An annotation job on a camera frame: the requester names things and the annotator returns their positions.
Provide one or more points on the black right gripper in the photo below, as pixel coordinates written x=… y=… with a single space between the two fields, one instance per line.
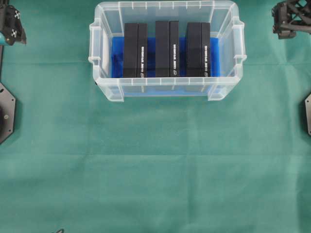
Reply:
x=291 y=16

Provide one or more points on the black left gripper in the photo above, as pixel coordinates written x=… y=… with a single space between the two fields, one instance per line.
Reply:
x=11 y=29

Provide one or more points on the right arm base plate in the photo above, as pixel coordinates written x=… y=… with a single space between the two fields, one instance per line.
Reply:
x=308 y=113

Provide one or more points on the black realsense box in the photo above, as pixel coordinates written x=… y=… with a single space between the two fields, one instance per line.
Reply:
x=135 y=55
x=198 y=50
x=167 y=59

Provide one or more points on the blue liner in case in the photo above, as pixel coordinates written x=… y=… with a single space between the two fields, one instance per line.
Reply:
x=178 y=90

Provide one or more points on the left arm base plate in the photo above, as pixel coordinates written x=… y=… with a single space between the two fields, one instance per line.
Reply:
x=7 y=113

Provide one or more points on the clear plastic storage case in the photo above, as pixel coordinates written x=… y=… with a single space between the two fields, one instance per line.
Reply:
x=223 y=16

